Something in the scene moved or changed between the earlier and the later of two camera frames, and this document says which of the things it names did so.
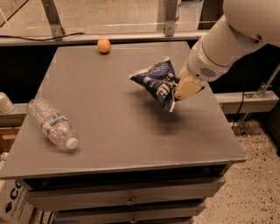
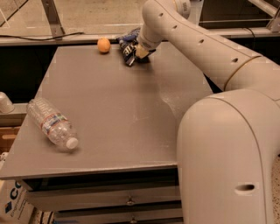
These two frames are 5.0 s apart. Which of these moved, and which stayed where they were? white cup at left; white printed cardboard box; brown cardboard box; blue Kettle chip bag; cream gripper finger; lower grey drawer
Moved: cream gripper finger; blue Kettle chip bag
Stayed: white cup at left; lower grey drawer; brown cardboard box; white printed cardboard box
